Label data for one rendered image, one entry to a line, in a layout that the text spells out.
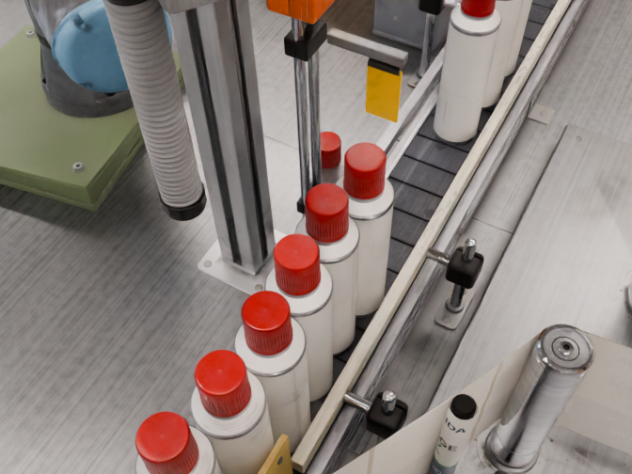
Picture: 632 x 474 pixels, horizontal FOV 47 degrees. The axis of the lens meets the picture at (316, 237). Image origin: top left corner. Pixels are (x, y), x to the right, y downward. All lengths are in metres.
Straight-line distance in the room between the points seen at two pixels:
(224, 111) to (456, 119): 0.32
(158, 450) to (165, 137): 0.20
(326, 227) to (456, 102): 0.33
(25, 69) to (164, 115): 0.63
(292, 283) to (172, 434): 0.14
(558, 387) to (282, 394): 0.19
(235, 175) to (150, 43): 0.26
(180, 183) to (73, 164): 0.40
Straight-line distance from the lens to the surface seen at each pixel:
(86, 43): 0.75
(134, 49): 0.44
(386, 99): 0.61
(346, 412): 0.68
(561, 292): 0.77
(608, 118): 1.03
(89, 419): 0.76
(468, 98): 0.82
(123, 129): 0.94
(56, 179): 0.90
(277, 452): 0.55
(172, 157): 0.50
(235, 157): 0.66
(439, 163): 0.85
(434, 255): 0.73
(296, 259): 0.51
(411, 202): 0.81
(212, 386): 0.46
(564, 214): 0.83
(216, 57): 0.58
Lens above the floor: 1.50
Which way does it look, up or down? 53 degrees down
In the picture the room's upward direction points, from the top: 2 degrees counter-clockwise
